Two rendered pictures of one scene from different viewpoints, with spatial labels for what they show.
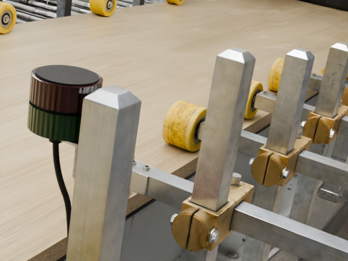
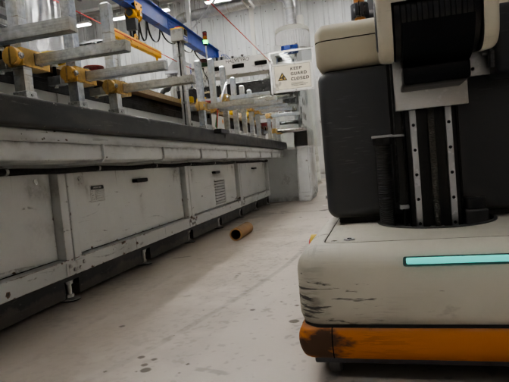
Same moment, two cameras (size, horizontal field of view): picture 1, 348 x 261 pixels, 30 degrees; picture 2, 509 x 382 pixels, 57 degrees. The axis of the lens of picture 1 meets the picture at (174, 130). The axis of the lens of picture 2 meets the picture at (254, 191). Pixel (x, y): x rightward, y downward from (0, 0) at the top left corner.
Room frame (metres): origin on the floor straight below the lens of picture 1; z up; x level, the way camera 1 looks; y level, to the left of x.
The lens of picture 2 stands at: (-2.51, 0.51, 0.46)
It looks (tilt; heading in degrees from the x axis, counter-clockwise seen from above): 3 degrees down; 348
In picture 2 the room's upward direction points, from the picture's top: 5 degrees counter-clockwise
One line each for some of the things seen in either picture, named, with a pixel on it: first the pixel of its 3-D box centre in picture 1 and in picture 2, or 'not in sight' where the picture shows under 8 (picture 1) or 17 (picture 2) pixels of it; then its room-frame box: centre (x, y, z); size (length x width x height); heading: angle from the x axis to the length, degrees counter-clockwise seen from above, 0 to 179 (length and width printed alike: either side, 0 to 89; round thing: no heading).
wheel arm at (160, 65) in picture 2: not in sight; (106, 74); (-0.85, 0.61, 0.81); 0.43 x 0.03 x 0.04; 64
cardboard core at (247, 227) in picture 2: not in sight; (242, 230); (0.51, -0.05, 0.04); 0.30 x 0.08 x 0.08; 154
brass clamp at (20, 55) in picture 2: not in sight; (26, 60); (-1.05, 0.82, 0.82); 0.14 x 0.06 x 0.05; 154
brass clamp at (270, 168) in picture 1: (280, 158); not in sight; (0.97, -0.18, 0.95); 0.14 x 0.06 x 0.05; 154
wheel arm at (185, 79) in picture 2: not in sight; (141, 86); (-0.63, 0.50, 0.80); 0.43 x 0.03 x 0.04; 64
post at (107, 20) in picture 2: not in sight; (111, 66); (-0.62, 0.60, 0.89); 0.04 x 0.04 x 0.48; 64
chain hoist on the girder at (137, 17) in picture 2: not in sight; (135, 25); (5.55, 0.49, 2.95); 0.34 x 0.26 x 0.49; 154
